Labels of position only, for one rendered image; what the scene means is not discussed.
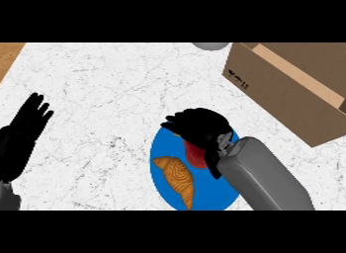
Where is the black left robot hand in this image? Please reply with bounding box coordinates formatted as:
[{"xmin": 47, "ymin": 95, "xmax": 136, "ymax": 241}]
[{"xmin": 0, "ymin": 92, "xmax": 56, "ymax": 184}]

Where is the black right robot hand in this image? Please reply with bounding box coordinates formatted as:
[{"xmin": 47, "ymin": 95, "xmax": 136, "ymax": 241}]
[{"xmin": 161, "ymin": 107, "xmax": 236, "ymax": 180}]

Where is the red pear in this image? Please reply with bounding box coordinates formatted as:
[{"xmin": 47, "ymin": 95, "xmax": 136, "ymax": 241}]
[{"xmin": 182, "ymin": 140, "xmax": 208, "ymax": 170}]

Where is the blue plate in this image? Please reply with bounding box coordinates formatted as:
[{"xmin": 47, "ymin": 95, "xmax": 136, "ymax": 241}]
[{"xmin": 149, "ymin": 126, "xmax": 242, "ymax": 211}]

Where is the brown cardboard box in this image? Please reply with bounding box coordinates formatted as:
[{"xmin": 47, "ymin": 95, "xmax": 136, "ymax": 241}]
[{"xmin": 221, "ymin": 42, "xmax": 346, "ymax": 148}]

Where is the orange croissant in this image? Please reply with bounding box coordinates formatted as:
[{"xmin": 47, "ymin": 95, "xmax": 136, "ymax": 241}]
[{"xmin": 152, "ymin": 155, "xmax": 196, "ymax": 211}]

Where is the grey round object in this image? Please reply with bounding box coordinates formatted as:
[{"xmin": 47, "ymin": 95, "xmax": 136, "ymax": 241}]
[{"xmin": 190, "ymin": 42, "xmax": 230, "ymax": 51}]

